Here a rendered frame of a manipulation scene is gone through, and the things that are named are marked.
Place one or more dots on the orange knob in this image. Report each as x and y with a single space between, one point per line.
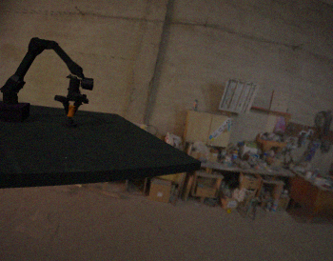
71 110

